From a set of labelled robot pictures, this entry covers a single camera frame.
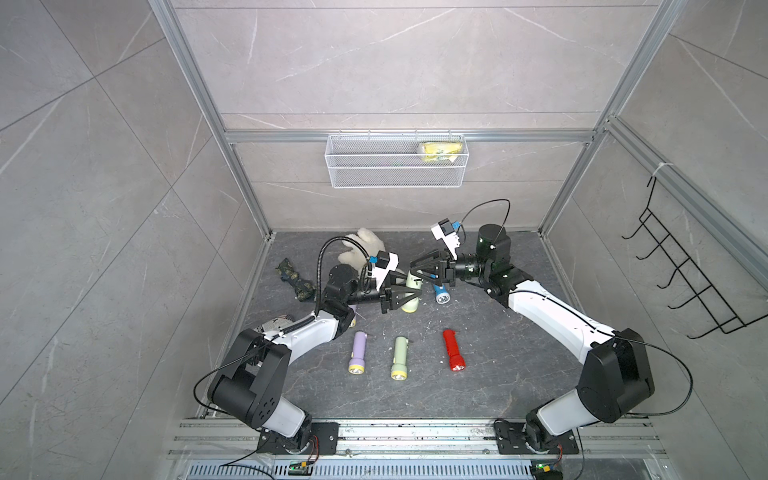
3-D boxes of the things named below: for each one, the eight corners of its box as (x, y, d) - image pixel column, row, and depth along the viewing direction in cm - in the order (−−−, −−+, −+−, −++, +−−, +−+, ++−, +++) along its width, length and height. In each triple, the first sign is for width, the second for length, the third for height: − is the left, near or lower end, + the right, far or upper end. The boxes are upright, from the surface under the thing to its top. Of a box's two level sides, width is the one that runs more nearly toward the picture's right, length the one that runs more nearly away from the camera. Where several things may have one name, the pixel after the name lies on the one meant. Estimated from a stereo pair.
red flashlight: (450, 372, 86) (452, 368, 84) (442, 334, 94) (444, 329, 91) (464, 370, 87) (466, 367, 84) (454, 333, 94) (456, 328, 92)
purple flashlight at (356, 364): (348, 373, 86) (347, 370, 83) (356, 334, 94) (355, 329, 91) (363, 375, 86) (362, 371, 83) (369, 335, 94) (368, 331, 91)
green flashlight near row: (391, 380, 85) (391, 376, 82) (393, 340, 92) (393, 335, 90) (406, 381, 85) (407, 377, 82) (408, 341, 92) (408, 336, 90)
